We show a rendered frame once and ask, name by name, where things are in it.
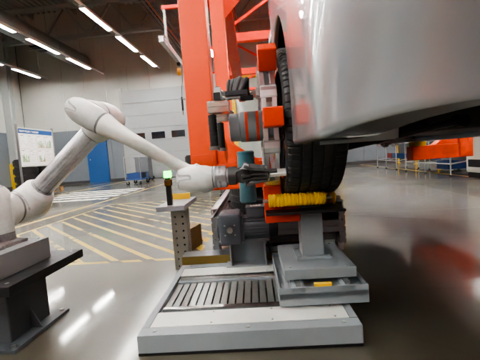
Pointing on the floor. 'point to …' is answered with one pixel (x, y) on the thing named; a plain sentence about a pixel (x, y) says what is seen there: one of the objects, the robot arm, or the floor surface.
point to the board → (34, 148)
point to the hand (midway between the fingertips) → (277, 172)
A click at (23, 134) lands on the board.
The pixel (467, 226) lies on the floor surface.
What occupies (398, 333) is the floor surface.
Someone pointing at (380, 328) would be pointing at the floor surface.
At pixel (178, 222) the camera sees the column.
